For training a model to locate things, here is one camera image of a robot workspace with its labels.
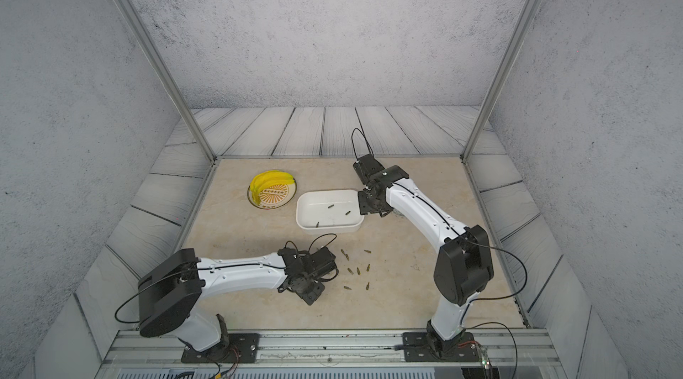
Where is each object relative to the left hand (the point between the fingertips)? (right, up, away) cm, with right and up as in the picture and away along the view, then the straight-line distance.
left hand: (317, 295), depth 82 cm
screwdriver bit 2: (+2, +25, +23) cm, 34 cm away
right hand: (+17, +27, +3) cm, 32 cm away
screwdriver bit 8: (+16, +11, +10) cm, 22 cm away
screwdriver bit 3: (-2, +19, +17) cm, 25 cm away
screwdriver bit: (+9, +23, +20) cm, 31 cm away
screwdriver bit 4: (+9, +9, +9) cm, 16 cm away
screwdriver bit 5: (+10, +5, +6) cm, 13 cm away
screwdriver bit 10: (+16, +2, +3) cm, 16 cm away
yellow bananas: (-24, +36, +25) cm, 50 cm away
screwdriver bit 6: (+13, +5, +6) cm, 15 cm away
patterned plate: (-21, +29, +26) cm, 44 cm away
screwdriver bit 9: (+9, +1, +3) cm, 10 cm away
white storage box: (+2, +23, +22) cm, 32 cm away
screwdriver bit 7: (+16, +6, +7) cm, 19 cm away
